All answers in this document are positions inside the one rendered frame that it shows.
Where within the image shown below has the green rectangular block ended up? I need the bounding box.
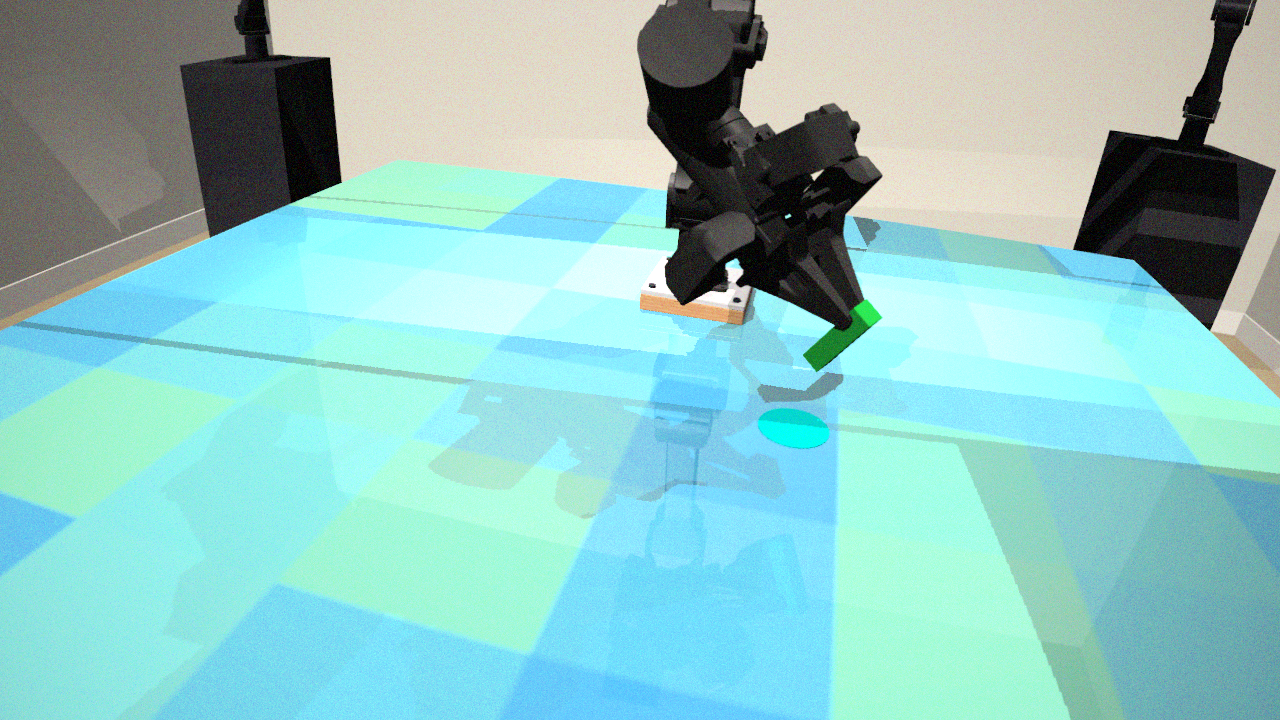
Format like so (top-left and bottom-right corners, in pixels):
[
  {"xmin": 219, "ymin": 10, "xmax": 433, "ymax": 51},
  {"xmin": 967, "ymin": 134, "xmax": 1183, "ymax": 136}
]
[{"xmin": 803, "ymin": 300, "xmax": 882, "ymax": 372}]

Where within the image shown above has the cyan circle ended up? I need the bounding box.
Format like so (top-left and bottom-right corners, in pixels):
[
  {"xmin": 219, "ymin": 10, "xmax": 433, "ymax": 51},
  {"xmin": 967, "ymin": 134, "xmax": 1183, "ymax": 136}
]
[{"xmin": 758, "ymin": 409, "xmax": 829, "ymax": 448}]

